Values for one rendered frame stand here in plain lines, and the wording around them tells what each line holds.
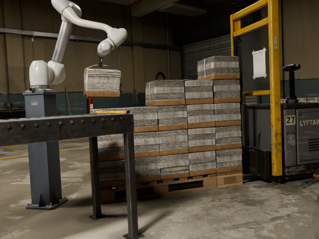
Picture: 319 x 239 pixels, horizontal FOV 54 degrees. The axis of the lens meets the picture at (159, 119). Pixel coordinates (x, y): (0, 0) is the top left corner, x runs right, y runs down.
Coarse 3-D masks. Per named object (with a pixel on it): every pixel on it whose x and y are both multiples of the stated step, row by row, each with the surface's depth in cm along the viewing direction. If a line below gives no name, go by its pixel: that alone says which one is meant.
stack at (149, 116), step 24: (144, 120) 284; (168, 120) 291; (192, 120) 298; (120, 144) 277; (144, 144) 284; (168, 144) 292; (192, 144) 299; (120, 168) 279; (144, 168) 286; (168, 168) 293; (192, 168) 300; (120, 192) 300; (144, 192) 300; (168, 192) 293
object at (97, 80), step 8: (88, 72) 264; (96, 72) 267; (104, 72) 269; (112, 72) 270; (120, 72) 273; (88, 80) 267; (96, 80) 269; (104, 80) 271; (112, 80) 273; (88, 88) 268; (96, 88) 270; (104, 88) 273; (112, 88) 275; (112, 96) 278
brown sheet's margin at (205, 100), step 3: (195, 99) 298; (198, 99) 299; (201, 99) 300; (204, 99) 301; (207, 99) 302; (210, 99) 303; (186, 102) 295; (189, 102) 296; (192, 102) 297; (195, 102) 298; (198, 102) 299; (201, 102) 300; (204, 102) 301; (207, 102) 302; (210, 102) 303; (213, 102) 304
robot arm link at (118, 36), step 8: (64, 16) 264; (72, 16) 260; (80, 24) 261; (88, 24) 260; (96, 24) 261; (104, 24) 262; (112, 32) 256; (120, 32) 257; (112, 40) 255; (120, 40) 257
